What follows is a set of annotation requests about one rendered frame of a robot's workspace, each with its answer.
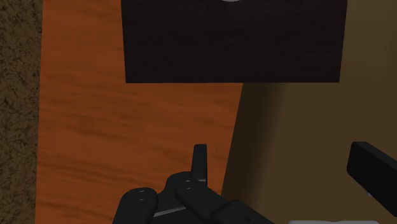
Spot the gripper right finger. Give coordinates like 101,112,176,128
345,141,397,218

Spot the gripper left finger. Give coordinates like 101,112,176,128
112,143,275,224

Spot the dark robot stand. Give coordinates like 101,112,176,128
120,0,349,84

